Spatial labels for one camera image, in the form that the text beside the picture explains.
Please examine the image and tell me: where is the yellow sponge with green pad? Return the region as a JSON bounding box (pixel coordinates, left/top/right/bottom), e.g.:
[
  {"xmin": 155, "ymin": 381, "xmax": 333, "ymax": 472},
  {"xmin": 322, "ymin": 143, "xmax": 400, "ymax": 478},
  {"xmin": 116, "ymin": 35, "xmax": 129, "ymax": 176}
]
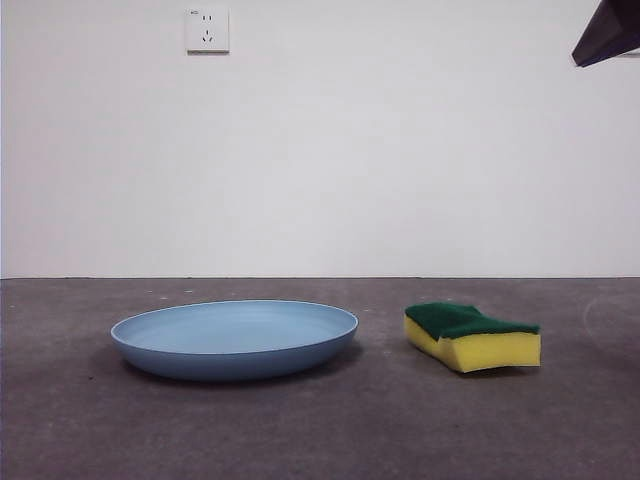
[{"xmin": 403, "ymin": 301, "xmax": 542, "ymax": 375}]

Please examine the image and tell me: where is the blue round plate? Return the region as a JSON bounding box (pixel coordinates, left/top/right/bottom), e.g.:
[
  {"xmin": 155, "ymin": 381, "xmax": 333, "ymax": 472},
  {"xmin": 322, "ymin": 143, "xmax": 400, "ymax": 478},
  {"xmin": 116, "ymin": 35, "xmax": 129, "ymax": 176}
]
[{"xmin": 110, "ymin": 299, "xmax": 360, "ymax": 382}]

